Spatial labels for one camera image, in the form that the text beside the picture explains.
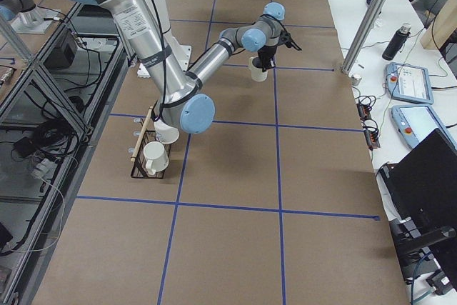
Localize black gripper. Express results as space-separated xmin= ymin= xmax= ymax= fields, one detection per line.
xmin=258 ymin=27 xmax=302 ymax=72

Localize white grey-lined cup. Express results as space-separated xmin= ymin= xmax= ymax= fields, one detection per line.
xmin=248 ymin=56 xmax=268 ymax=82

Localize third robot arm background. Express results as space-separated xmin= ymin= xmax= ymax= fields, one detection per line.
xmin=1 ymin=0 xmax=36 ymax=21

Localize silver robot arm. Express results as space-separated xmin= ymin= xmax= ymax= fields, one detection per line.
xmin=72 ymin=0 xmax=300 ymax=134

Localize white upside-down cup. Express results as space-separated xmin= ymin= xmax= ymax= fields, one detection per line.
xmin=143 ymin=141 xmax=169 ymax=176
xmin=154 ymin=120 xmax=179 ymax=144

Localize black water bottle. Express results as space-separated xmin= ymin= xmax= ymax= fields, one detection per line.
xmin=381 ymin=23 xmax=411 ymax=61

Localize blue teach pendant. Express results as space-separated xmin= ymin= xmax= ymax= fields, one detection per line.
xmin=386 ymin=62 xmax=434 ymax=104
xmin=391 ymin=104 xmax=448 ymax=149

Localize black laptop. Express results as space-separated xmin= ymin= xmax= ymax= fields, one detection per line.
xmin=380 ymin=129 xmax=456 ymax=269

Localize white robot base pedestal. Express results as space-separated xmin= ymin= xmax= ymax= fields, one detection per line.
xmin=144 ymin=0 xmax=192 ymax=71

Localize aluminium frame post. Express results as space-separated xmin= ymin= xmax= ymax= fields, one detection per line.
xmin=341 ymin=0 xmax=386 ymax=74

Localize black wire rack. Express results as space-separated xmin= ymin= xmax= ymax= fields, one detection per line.
xmin=130 ymin=118 xmax=179 ymax=179

